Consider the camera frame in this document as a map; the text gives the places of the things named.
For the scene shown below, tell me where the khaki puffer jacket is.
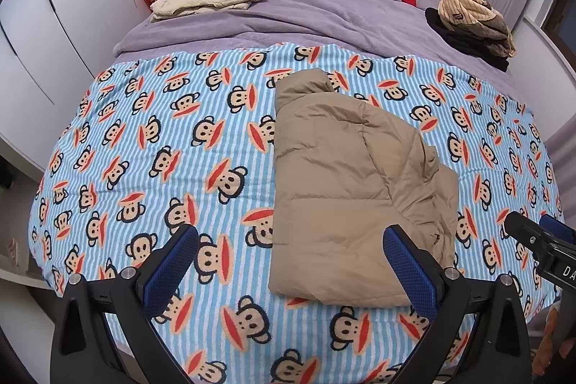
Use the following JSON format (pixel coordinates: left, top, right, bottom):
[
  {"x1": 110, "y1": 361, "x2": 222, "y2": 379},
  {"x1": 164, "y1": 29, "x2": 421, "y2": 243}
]
[{"x1": 269, "y1": 68, "x2": 459, "y2": 308}]

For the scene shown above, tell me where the black garment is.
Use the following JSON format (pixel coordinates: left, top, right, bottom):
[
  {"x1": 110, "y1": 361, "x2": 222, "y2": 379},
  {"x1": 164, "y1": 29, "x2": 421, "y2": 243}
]
[{"x1": 425, "y1": 7, "x2": 510, "y2": 72}]

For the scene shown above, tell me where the blue striped monkey print blanket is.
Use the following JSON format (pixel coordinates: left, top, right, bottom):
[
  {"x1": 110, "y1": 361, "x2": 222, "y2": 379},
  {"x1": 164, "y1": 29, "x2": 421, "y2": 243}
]
[{"x1": 29, "y1": 42, "x2": 566, "y2": 384}]

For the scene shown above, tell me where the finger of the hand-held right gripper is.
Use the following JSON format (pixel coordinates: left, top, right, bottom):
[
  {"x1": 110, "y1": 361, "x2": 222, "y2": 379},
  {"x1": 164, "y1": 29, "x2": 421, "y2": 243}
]
[
  {"x1": 539, "y1": 213, "x2": 576, "y2": 244},
  {"x1": 503, "y1": 210, "x2": 576, "y2": 255}
]

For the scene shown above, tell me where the dark framed window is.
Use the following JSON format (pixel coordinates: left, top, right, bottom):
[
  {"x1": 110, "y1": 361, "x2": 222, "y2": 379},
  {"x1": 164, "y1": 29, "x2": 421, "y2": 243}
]
[{"x1": 541, "y1": 0, "x2": 576, "y2": 49}]

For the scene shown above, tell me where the grey-brown garment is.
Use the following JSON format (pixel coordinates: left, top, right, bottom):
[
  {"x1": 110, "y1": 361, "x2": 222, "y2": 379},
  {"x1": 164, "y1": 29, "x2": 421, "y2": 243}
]
[{"x1": 476, "y1": 5, "x2": 517, "y2": 58}]

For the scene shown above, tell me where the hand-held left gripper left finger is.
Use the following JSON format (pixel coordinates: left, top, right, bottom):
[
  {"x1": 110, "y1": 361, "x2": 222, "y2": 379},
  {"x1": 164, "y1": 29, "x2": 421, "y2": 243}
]
[{"x1": 49, "y1": 223, "x2": 201, "y2": 384}]

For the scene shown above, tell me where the beige striped garment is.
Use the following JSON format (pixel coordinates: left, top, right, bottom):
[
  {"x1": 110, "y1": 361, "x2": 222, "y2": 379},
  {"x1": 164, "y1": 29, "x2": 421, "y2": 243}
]
[{"x1": 438, "y1": 0, "x2": 516, "y2": 58}]

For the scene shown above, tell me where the person's right hand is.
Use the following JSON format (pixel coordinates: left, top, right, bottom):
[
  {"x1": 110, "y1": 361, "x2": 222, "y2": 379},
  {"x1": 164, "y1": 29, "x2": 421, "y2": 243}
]
[{"x1": 532, "y1": 305, "x2": 576, "y2": 380}]

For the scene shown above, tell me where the purple duvet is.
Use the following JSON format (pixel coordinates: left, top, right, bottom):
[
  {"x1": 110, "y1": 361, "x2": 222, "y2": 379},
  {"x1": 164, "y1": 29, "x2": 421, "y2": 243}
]
[{"x1": 112, "y1": 0, "x2": 514, "y2": 90}]

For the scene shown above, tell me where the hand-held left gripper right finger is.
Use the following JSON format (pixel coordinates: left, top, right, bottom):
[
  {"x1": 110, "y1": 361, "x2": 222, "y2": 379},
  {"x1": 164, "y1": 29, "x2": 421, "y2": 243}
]
[{"x1": 382, "y1": 224, "x2": 534, "y2": 384}]

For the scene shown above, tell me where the white wardrobe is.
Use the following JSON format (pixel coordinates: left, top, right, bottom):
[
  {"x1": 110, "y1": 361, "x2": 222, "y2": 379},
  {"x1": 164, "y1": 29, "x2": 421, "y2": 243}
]
[{"x1": 0, "y1": 0, "x2": 145, "y2": 170}]

